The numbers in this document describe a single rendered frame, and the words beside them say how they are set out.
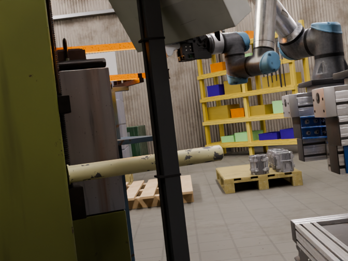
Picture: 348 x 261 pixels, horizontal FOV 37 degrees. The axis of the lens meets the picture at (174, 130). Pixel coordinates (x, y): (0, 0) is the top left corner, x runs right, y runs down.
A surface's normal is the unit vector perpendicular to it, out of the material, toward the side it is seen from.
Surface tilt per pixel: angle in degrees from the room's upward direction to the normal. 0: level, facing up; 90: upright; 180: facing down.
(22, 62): 90
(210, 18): 120
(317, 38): 90
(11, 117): 90
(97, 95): 90
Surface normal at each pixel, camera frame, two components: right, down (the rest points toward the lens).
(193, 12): -0.56, 0.58
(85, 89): 0.33, -0.01
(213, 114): -0.78, 0.11
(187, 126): -0.01, 0.03
